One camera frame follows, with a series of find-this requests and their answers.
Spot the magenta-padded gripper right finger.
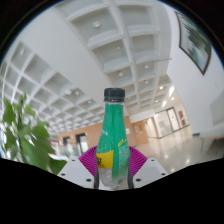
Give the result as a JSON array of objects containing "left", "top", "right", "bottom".
[{"left": 127, "top": 145, "right": 170, "bottom": 190}]

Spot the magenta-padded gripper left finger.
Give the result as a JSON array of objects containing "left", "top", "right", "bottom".
[{"left": 56, "top": 145, "right": 99, "bottom": 190}]

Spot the green plastic drink bottle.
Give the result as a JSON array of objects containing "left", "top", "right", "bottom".
[{"left": 94, "top": 87, "right": 132, "bottom": 191}]

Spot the green leafy potted plant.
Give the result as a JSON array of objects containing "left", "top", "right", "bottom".
[{"left": 0, "top": 92, "right": 68, "bottom": 176}]

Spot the group of ceiling lights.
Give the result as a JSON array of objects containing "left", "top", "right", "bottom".
[{"left": 63, "top": 19, "right": 176, "bottom": 104}]

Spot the dark-framed landscape picture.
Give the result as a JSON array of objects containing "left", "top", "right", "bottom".
[{"left": 175, "top": 11, "right": 213, "bottom": 76}]

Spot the long white wall bench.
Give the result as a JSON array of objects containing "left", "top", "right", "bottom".
[{"left": 198, "top": 94, "right": 224, "bottom": 140}]

